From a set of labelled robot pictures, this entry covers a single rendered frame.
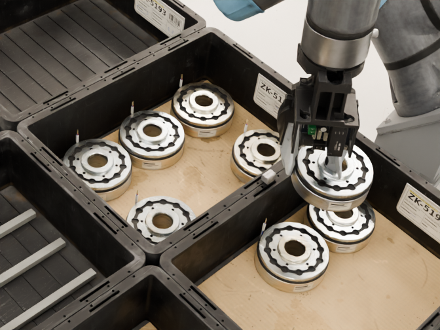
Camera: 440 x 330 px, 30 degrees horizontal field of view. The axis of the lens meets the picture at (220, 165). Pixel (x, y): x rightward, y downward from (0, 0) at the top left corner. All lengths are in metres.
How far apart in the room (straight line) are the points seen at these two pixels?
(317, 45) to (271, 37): 0.89
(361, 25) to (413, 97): 0.58
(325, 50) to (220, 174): 0.45
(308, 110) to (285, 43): 0.83
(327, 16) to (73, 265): 0.52
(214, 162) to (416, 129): 0.37
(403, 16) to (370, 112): 0.31
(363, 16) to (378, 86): 0.86
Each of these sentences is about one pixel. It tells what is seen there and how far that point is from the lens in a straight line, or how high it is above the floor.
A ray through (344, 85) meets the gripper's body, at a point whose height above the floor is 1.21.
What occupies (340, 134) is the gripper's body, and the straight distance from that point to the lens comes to 0.94.
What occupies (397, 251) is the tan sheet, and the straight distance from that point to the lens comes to 1.26.
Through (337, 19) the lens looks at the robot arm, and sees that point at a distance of 0.86.
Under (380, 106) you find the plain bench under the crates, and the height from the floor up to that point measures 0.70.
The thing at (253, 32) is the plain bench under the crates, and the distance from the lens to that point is 1.77.
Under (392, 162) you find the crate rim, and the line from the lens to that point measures 1.23.
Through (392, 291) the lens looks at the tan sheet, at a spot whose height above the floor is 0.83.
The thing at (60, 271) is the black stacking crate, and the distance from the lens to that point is 1.15.
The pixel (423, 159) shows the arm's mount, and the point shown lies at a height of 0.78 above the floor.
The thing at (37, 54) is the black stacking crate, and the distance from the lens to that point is 1.47.
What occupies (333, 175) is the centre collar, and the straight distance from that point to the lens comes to 1.05.
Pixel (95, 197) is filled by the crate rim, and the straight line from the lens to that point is 1.10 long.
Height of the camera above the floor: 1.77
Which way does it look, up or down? 46 degrees down
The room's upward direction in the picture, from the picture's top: 11 degrees clockwise
